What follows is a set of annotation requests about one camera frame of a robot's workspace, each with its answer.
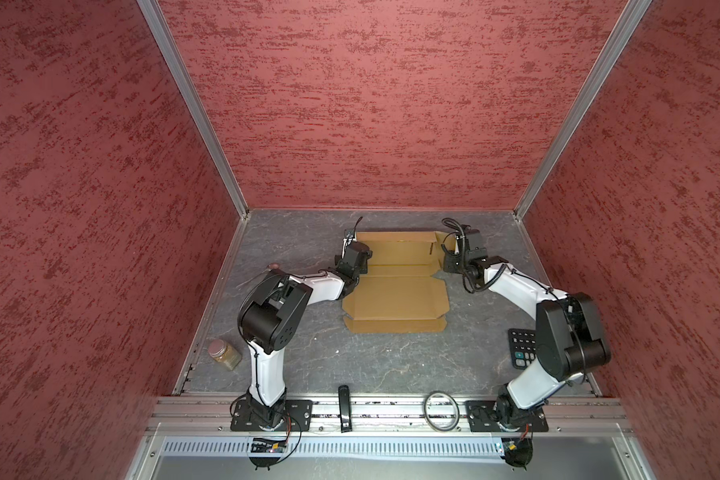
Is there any brown cardboard box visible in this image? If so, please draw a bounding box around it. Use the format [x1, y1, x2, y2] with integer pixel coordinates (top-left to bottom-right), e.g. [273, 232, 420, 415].
[342, 231, 455, 334]

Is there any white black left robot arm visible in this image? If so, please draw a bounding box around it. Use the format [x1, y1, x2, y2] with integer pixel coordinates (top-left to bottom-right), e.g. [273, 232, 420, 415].
[237, 240, 372, 422]

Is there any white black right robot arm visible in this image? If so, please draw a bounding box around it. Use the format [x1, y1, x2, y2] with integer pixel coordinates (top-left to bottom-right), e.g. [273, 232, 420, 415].
[441, 217, 612, 431]

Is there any silver metal spoon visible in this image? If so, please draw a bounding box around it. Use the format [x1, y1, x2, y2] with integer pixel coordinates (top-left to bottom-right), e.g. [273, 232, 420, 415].
[237, 262, 280, 289]

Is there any black calculator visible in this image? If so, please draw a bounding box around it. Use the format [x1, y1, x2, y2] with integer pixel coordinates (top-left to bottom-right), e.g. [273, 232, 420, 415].
[508, 328, 536, 370]

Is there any black handheld device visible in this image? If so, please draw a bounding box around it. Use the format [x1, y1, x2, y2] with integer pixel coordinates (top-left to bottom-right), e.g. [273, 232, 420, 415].
[338, 385, 352, 433]

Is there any small glass jar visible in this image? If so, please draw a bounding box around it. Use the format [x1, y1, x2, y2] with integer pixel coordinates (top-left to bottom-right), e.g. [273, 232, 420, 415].
[207, 339, 242, 371]

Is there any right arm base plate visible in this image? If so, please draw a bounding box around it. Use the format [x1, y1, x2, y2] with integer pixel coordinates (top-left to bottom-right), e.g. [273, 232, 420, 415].
[464, 398, 549, 433]

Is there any black cable ring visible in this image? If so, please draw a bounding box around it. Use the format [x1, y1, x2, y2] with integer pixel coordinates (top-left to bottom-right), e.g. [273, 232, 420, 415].
[422, 391, 461, 433]

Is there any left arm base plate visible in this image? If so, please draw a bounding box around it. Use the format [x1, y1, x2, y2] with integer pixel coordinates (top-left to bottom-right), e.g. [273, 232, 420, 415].
[230, 396, 314, 433]

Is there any aluminium front rail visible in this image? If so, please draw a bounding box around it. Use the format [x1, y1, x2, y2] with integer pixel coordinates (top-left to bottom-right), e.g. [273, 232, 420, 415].
[146, 393, 635, 438]

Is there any white slotted cable duct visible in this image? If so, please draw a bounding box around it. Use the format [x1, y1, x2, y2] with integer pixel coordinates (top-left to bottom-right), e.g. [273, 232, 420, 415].
[160, 436, 504, 462]

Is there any right rear aluminium corner post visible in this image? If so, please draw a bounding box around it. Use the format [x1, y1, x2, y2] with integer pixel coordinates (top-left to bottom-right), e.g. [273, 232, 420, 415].
[514, 0, 652, 223]

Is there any aluminium corner post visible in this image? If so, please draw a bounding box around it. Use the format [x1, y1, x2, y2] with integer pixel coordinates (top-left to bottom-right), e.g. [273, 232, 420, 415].
[137, 0, 249, 220]
[514, 0, 652, 223]

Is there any left rear aluminium corner post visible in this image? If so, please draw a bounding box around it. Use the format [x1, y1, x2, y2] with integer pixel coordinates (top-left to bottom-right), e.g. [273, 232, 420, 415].
[137, 0, 249, 220]

